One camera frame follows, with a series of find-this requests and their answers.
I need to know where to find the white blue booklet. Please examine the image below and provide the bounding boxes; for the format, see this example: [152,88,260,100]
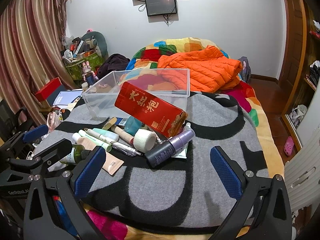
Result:
[53,90,83,107]

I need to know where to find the tan rectangular block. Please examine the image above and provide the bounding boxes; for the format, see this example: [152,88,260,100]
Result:
[102,117,117,130]

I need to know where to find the beige cosmetic tube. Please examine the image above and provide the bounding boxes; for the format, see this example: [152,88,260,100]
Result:
[72,133,125,175]

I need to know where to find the beige concealer stick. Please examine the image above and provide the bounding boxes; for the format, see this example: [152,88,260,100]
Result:
[111,126,135,143]

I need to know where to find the dark bottle with purple cap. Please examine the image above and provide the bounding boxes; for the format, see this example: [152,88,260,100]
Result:
[145,128,195,168]

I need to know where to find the green glass bottle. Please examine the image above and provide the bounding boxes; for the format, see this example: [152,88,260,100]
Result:
[59,144,93,165]

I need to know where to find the dark purple cloth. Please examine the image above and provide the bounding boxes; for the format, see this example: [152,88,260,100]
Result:
[99,53,130,79]

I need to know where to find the black chair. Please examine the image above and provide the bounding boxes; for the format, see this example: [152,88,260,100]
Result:
[0,99,34,142]

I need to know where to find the grey neck pillow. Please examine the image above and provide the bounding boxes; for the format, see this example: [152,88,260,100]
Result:
[81,31,108,55]

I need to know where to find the teal jar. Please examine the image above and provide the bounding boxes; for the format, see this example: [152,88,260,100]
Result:
[124,116,143,136]

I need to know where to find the pink pouch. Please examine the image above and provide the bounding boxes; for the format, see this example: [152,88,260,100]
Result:
[47,112,60,130]

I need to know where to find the small wall monitor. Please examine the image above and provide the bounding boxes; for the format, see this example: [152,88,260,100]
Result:
[145,0,178,17]

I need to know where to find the red tea box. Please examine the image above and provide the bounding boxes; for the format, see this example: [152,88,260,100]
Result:
[114,81,188,138]

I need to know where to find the mint cosmetic tube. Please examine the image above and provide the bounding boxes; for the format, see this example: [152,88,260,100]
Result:
[92,128,119,142]

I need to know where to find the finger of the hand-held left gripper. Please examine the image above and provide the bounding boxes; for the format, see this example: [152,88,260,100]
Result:
[0,124,49,161]
[0,138,73,201]

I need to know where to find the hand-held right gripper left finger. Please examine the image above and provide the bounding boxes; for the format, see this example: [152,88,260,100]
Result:
[23,146,107,240]

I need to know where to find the striped brown curtain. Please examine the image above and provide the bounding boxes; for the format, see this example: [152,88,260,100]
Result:
[0,0,69,128]

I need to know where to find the white cabinet panel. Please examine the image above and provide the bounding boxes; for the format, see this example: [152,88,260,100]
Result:
[284,85,320,210]

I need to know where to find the pink plush rabbit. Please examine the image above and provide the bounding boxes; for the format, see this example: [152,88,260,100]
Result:
[82,61,98,80]

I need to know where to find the grey and black blanket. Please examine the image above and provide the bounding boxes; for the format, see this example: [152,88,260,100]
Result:
[34,91,269,227]

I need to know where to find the clear plastic storage box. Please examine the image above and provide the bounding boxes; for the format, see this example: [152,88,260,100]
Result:
[82,68,191,120]

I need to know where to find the colourful patchwork blanket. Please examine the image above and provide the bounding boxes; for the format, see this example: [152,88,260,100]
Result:
[51,37,285,240]

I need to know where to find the white patterned pen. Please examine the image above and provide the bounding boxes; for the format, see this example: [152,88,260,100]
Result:
[110,141,143,157]

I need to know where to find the white shoes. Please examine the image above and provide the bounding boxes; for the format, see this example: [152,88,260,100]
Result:
[290,104,308,128]

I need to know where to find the orange puffer jacket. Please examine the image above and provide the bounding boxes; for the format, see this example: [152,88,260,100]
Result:
[157,45,243,93]

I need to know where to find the pink clog shoe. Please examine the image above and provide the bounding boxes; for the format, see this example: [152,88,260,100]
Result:
[284,136,293,157]

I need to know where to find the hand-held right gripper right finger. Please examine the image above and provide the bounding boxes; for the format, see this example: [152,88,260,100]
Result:
[210,146,293,240]

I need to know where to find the light green slim tube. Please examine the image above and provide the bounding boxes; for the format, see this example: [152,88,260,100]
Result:
[79,129,112,152]

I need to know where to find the white gauze roll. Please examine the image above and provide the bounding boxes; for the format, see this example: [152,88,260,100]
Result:
[133,128,157,153]

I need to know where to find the green storage bin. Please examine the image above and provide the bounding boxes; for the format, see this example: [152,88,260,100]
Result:
[65,52,104,80]

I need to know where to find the white green tube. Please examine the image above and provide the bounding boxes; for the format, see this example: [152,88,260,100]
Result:
[172,142,188,159]

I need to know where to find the wooden door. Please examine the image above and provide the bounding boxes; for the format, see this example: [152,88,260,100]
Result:
[282,0,307,88]

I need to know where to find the wooden shelf unit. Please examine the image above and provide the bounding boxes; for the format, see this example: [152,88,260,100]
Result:
[281,5,320,140]

